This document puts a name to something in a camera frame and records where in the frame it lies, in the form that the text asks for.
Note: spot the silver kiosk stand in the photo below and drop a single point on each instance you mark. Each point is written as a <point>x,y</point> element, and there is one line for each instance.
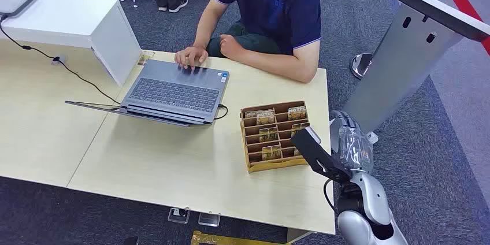
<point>402,63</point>

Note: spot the clear acrylic block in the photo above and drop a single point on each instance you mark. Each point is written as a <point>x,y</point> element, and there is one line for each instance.
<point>209,219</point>
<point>178,215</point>

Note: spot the person's right hand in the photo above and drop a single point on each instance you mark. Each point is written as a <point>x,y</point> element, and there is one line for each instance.
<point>191,56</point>

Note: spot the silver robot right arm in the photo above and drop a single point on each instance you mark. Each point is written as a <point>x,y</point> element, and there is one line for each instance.
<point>367,201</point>

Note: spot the seated person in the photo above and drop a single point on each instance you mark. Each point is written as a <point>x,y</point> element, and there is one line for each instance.
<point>275,6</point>

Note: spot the grey open laptop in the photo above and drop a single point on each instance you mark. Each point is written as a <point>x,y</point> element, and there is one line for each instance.
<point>176,94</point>

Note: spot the person's left hand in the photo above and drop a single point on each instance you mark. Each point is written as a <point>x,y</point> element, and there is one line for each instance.
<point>231,46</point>

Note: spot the gold patterned sheet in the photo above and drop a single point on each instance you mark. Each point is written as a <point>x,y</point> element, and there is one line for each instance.
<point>229,240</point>

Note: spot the flat grey device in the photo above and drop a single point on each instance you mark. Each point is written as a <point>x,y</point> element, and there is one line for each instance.
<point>14,2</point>

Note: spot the gold hotel key card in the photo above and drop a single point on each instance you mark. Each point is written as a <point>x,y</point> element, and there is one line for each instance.
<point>296,152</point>
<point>269,134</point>
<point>272,153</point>
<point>298,127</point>
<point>297,113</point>
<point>265,117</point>
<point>250,114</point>

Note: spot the brown cardboard card holder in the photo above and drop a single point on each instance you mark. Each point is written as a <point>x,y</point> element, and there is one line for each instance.
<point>275,166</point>

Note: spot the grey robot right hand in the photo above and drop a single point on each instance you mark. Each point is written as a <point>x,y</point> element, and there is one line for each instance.
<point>354,147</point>

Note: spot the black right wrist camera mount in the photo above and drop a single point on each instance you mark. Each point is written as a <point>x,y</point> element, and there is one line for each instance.
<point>316,155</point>

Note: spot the card lying flat on desk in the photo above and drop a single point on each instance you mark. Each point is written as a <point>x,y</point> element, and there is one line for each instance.
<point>146,58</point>

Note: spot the person's left forearm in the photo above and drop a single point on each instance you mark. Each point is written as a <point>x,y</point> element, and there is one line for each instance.
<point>279,65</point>

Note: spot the white box cabinet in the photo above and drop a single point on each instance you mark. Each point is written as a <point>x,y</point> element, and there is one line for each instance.
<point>57,17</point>

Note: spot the desk leg panel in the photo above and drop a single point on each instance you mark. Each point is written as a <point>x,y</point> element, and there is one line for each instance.
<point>298,235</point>

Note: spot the person's right forearm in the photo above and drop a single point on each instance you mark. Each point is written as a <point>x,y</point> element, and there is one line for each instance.
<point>208,25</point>

